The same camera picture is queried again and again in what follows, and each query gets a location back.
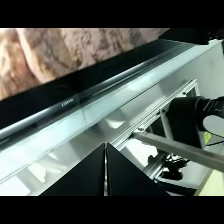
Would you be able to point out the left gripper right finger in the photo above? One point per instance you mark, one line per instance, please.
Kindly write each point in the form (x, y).
(128, 176)

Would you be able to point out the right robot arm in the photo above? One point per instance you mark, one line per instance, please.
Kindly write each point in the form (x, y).
(186, 116)

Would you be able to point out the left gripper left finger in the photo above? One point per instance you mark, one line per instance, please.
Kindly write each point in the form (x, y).
(85, 176)

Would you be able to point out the silver frame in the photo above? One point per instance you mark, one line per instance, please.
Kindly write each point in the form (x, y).
(100, 115)

